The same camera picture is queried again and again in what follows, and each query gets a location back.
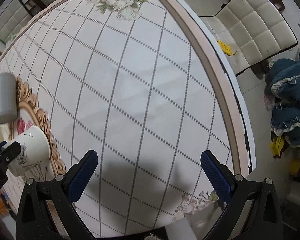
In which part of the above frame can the white paper cup with print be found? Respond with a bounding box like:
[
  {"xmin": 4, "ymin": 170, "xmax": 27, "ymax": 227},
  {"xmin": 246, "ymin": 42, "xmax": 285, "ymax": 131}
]
[{"xmin": 2, "ymin": 126, "xmax": 51, "ymax": 177}]

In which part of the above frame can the grey ribbed mug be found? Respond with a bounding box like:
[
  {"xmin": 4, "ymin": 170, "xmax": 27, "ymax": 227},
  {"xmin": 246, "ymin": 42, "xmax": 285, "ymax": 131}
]
[{"xmin": 0, "ymin": 73, "xmax": 18, "ymax": 124}]

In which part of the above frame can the blue denim clothing pile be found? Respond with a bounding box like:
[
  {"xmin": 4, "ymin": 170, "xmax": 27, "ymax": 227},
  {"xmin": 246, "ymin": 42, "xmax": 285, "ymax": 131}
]
[{"xmin": 265, "ymin": 51, "xmax": 300, "ymax": 148}]

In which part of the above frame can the floral diamond pattern tablecloth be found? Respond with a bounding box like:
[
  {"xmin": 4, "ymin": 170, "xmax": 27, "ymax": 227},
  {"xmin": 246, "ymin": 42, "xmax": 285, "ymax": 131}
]
[{"xmin": 0, "ymin": 0, "xmax": 256, "ymax": 238}]

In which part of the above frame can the yellow object on chair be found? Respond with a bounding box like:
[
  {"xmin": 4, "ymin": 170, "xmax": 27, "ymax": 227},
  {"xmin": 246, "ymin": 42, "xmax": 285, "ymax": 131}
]
[{"xmin": 217, "ymin": 40, "xmax": 236, "ymax": 56}]

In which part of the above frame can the white padded chair left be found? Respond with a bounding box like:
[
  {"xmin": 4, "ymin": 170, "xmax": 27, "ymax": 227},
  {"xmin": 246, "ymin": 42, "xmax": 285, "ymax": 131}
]
[{"xmin": 0, "ymin": 0, "xmax": 33, "ymax": 44}]

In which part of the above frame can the white padded chair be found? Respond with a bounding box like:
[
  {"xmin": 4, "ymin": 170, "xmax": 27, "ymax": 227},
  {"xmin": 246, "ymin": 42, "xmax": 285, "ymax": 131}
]
[
  {"xmin": 0, "ymin": 0, "xmax": 33, "ymax": 44},
  {"xmin": 202, "ymin": 0, "xmax": 298, "ymax": 75}
]

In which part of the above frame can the white padded chair right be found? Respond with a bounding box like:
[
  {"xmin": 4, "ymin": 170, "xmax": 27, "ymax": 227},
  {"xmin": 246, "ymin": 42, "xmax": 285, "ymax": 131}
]
[{"xmin": 202, "ymin": 0, "xmax": 298, "ymax": 75}]

